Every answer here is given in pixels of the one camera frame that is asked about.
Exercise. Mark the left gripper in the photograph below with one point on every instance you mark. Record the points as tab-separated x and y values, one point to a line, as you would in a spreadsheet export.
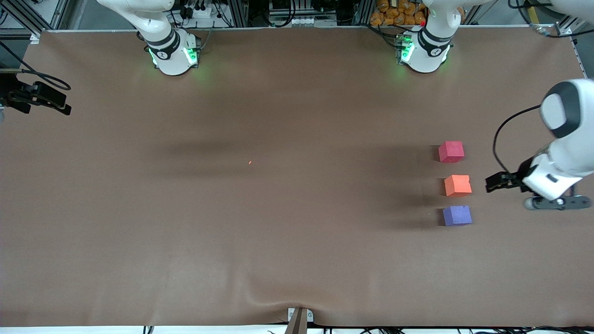
524	175

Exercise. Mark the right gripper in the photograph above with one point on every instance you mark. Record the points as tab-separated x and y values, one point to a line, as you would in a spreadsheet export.
10	91

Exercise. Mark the orange foam block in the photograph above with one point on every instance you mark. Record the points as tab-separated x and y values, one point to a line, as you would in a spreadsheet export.
458	185

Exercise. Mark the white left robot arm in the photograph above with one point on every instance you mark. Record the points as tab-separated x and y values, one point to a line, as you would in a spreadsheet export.
564	111

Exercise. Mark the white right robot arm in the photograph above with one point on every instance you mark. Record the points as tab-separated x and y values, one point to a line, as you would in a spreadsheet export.
167	51

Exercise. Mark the purple foam block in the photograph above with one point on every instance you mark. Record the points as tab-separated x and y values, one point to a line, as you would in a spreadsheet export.
457	215

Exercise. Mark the red foam block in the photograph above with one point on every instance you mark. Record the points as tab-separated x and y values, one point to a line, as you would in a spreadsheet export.
451	151

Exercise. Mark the white power strip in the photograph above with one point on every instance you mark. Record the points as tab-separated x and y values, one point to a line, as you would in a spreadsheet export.
200	11

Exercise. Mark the bag of orange items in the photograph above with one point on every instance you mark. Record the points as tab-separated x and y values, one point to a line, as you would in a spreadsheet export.
399	13

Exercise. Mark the brown table mat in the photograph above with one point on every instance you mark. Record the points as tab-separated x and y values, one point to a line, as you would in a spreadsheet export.
297	255

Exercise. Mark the white terminal strip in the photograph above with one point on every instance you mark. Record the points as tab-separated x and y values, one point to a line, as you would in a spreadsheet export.
304	21

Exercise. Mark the aluminium frame post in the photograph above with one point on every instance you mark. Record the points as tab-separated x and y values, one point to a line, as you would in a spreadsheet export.
28	16
573	28

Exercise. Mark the metal clamp bracket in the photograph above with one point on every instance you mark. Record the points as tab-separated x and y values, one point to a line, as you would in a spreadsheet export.
299	319

